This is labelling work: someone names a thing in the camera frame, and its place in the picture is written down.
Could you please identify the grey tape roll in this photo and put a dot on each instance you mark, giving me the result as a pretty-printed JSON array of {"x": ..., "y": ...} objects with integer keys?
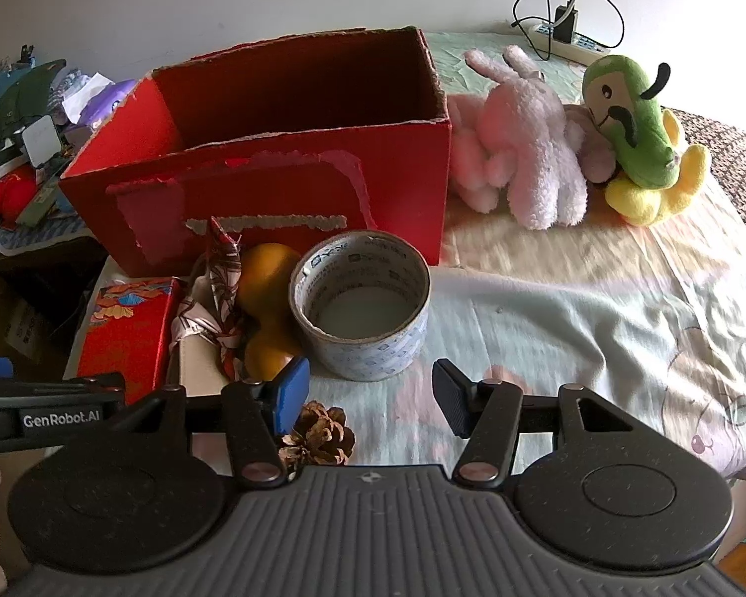
[{"x": 379, "y": 342}]

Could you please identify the pink plush rabbit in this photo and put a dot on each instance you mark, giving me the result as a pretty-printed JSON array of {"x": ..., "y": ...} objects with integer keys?
[{"x": 528, "y": 149}]

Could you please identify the brown patterned blanket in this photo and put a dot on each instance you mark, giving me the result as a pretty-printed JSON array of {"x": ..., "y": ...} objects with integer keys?
[{"x": 733, "y": 155}]

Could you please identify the red cardboard box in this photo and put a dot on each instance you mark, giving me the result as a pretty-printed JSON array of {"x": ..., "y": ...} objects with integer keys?
[{"x": 373, "y": 186}]

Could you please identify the yellow plush toy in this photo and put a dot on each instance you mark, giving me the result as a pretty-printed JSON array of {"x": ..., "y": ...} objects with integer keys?
[{"x": 653, "y": 199}]

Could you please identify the grey-green device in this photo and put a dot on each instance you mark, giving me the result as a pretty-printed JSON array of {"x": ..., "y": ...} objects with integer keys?
[{"x": 37, "y": 208}]

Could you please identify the brown cardboard box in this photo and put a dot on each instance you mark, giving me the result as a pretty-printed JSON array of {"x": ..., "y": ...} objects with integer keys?
[{"x": 18, "y": 323}]

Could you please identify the orange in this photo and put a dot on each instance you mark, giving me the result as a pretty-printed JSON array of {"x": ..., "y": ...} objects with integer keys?
[
  {"x": 268, "y": 277},
  {"x": 266, "y": 354}
]

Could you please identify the white crumpled paper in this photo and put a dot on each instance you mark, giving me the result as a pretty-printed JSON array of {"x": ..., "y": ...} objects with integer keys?
[{"x": 87, "y": 87}]

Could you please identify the brown pine cone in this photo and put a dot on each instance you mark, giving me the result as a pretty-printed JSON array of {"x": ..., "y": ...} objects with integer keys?
[{"x": 320, "y": 438}]

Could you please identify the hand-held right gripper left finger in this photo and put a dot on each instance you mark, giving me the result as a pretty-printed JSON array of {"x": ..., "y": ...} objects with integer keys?
[{"x": 292, "y": 395}]

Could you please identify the pale green printed blanket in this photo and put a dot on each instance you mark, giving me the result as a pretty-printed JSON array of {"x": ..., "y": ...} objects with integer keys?
[{"x": 566, "y": 311}]

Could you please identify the green moustache plush toy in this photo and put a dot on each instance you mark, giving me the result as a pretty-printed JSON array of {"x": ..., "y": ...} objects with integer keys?
[{"x": 628, "y": 124}]

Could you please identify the blue floral cloth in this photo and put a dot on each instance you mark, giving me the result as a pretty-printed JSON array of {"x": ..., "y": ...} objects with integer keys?
[{"x": 43, "y": 233}]

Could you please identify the red white patterned cloth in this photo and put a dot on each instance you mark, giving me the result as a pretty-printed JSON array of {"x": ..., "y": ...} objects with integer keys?
[{"x": 221, "y": 286}]

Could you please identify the red floral gift box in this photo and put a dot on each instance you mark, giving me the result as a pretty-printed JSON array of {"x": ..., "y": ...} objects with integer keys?
[{"x": 127, "y": 336}]

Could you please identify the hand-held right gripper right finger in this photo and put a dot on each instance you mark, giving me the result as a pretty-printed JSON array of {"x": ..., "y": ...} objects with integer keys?
[{"x": 451, "y": 401}]

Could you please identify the white power strip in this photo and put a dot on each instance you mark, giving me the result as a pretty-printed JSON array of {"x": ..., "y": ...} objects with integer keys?
[{"x": 581, "y": 45}]

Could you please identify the purple tissue packet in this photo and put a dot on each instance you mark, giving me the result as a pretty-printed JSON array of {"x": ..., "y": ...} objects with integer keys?
[{"x": 109, "y": 102}]

